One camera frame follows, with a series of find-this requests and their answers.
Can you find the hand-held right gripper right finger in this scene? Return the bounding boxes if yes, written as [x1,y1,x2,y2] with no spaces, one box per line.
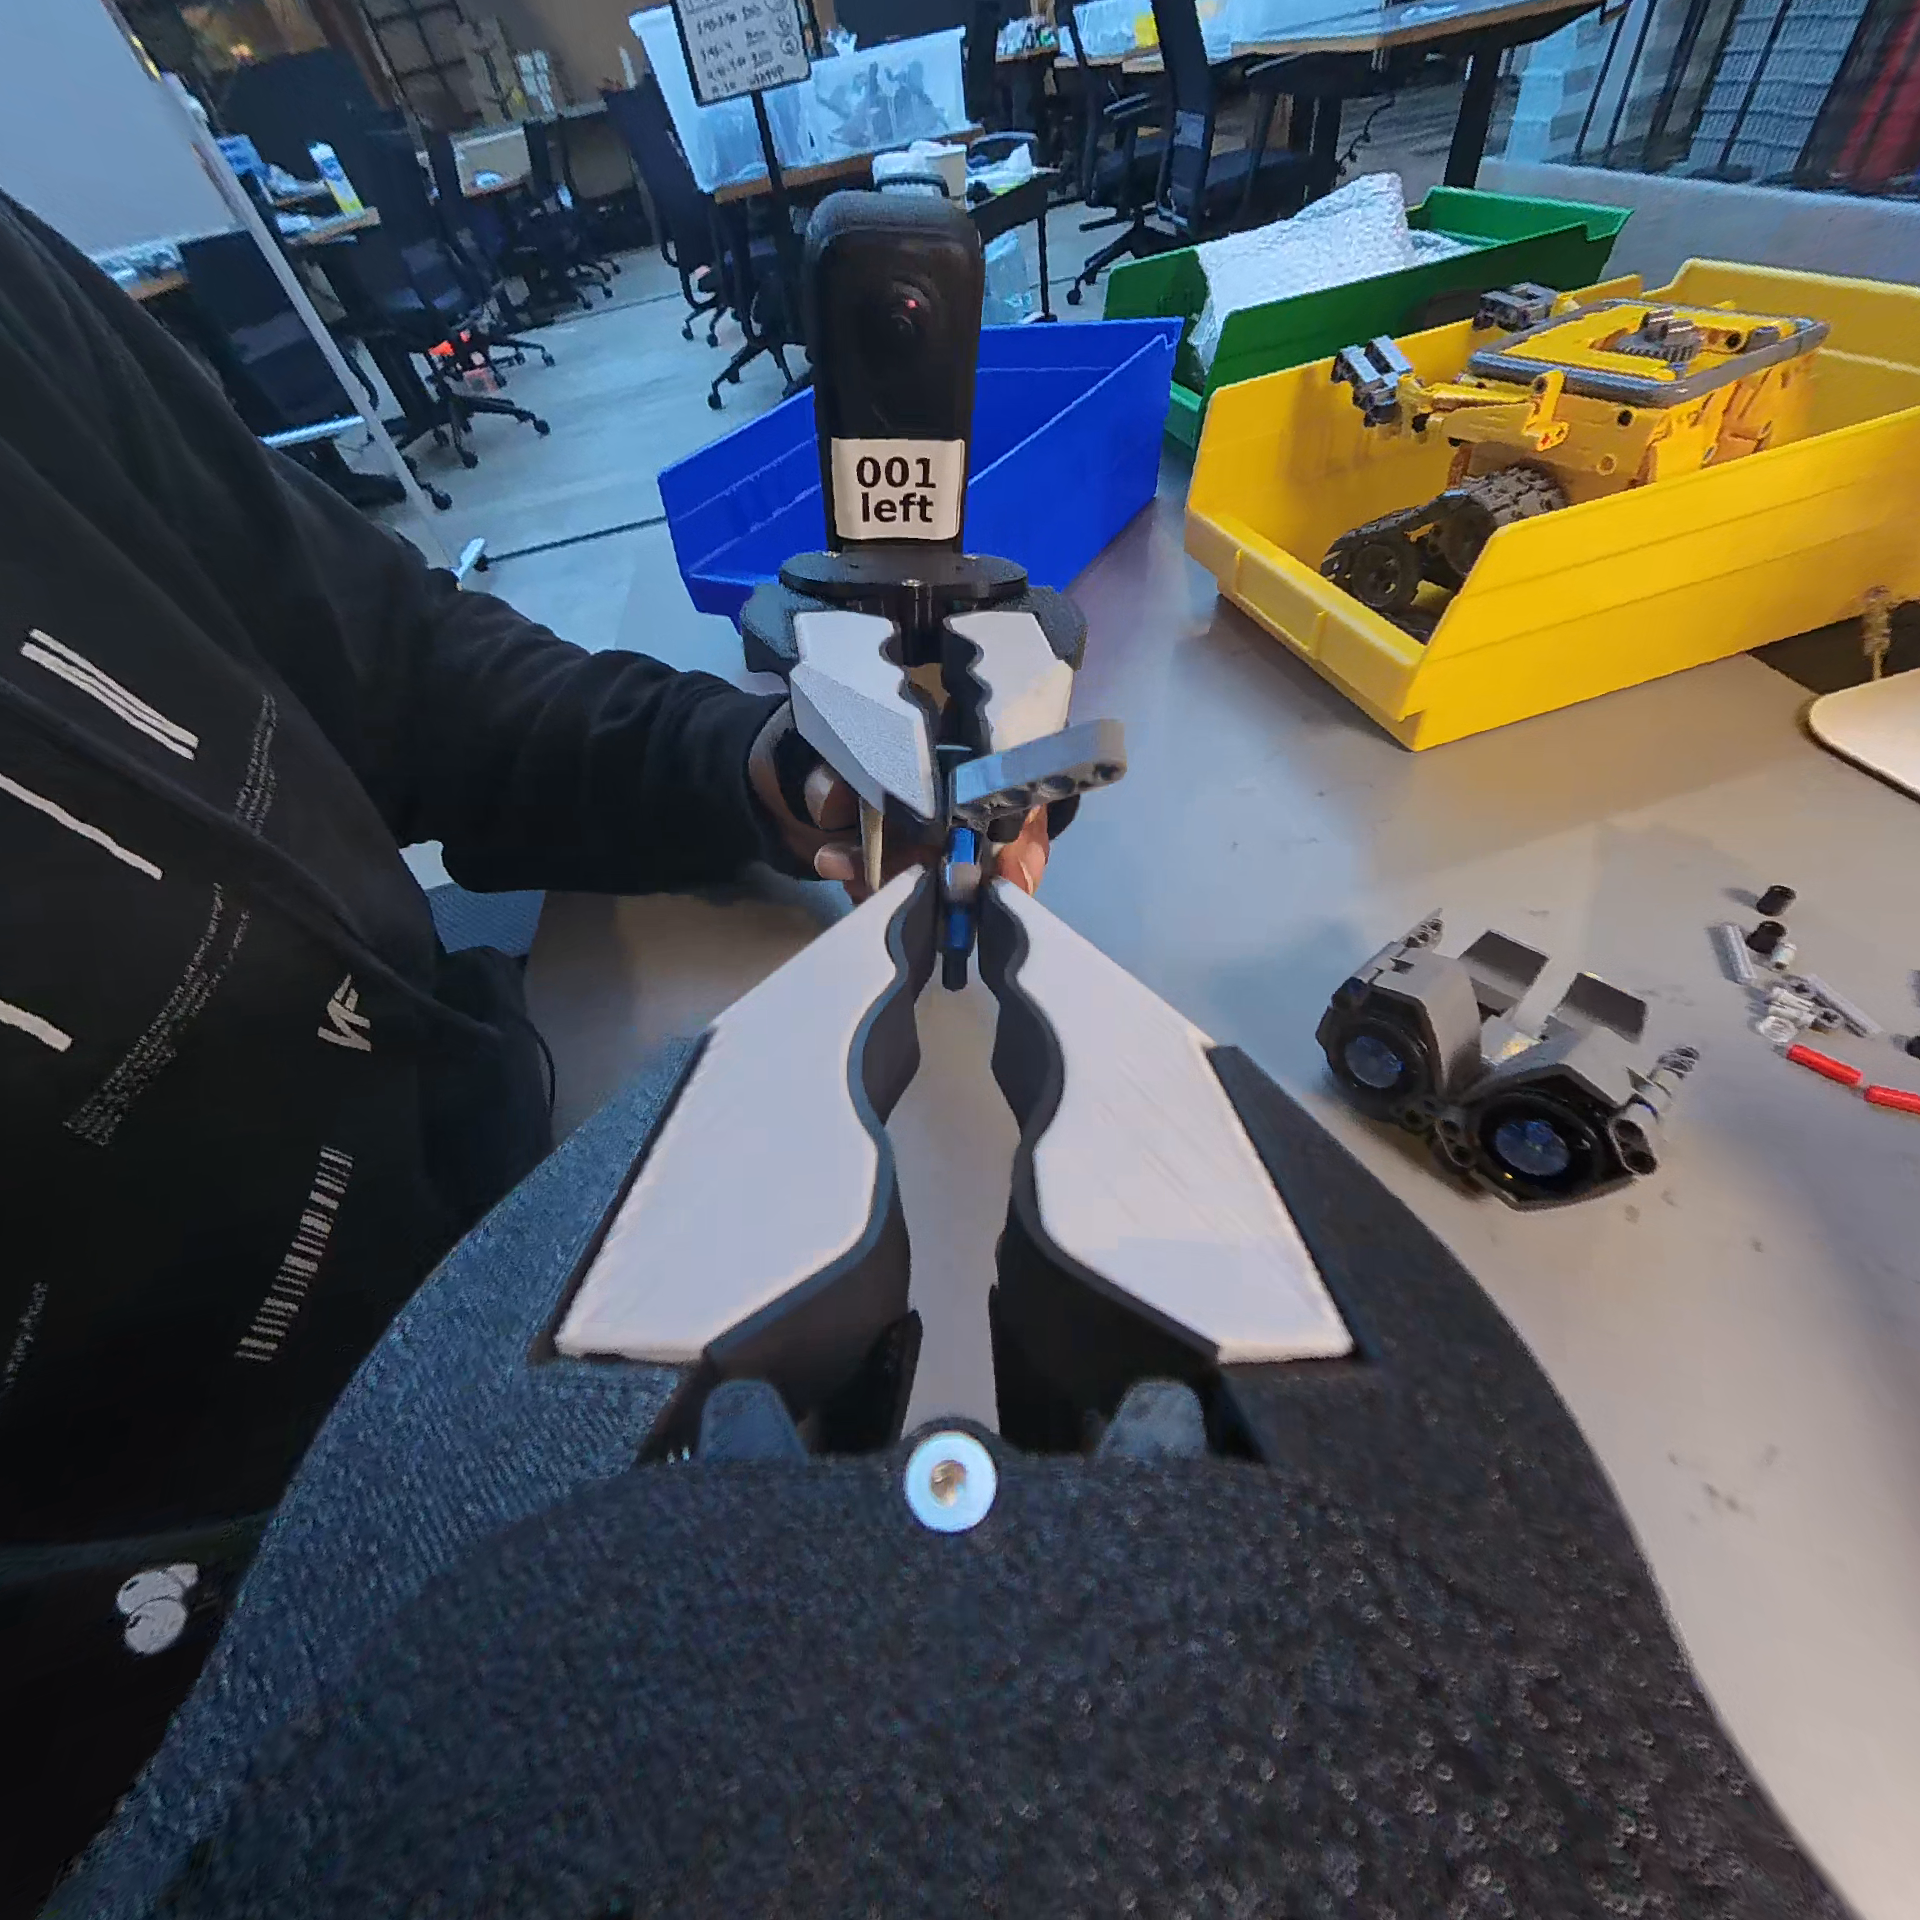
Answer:
[978,878,1358,1367]

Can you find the sign on black stand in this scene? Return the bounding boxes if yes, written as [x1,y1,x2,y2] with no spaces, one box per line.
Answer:
[670,0,820,407]

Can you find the grey bent building beam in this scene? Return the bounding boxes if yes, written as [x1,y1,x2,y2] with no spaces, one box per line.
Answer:
[937,715,1130,841]

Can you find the blue-grey chair seat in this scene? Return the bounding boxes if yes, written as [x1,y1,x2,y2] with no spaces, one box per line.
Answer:
[426,886,550,965]

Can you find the whiteboard on stand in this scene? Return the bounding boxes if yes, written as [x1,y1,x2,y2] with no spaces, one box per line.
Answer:
[0,0,489,578]

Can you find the person's left forearm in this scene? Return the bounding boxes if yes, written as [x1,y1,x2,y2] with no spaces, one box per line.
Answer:
[396,573,779,896]

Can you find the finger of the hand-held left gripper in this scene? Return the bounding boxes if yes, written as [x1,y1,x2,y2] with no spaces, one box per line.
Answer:
[955,612,1078,755]
[788,609,944,825]

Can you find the grey desk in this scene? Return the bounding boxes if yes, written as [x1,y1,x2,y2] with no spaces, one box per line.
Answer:
[407,159,1920,1920]

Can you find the clear plastic bin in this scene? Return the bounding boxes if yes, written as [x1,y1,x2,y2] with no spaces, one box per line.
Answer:
[628,9,972,199]

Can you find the yellow storage bin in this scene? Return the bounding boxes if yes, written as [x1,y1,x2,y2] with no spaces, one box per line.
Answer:
[1183,259,1920,755]

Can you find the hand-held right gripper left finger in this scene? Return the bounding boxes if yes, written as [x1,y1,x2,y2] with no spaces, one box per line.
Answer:
[555,866,931,1367]

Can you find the blue storage bin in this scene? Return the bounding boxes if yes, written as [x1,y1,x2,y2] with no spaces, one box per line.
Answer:
[659,317,1186,619]

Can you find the bubble wrap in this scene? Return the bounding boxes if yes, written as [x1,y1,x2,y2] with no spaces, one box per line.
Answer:
[1189,171,1451,396]

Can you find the grey toy robot head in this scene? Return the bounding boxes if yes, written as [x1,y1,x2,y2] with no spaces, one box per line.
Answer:
[1313,904,1703,1212]

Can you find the white board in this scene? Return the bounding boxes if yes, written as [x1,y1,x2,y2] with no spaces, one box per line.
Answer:
[1808,668,1920,801]

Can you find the yellow toy robot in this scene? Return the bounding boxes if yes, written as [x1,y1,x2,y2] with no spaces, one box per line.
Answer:
[1318,280,1832,643]

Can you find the person's left hand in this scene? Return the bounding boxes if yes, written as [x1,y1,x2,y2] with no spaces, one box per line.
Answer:
[748,715,1053,905]

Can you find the scattered small building pieces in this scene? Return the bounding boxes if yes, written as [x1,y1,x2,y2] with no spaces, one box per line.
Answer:
[1714,881,1920,1121]

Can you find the black office chair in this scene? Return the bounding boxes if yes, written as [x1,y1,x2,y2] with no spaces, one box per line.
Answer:
[365,127,558,467]
[1068,0,1358,311]
[604,84,772,348]

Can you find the green storage bin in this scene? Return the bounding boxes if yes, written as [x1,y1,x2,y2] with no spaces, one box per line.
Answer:
[1099,187,1635,453]

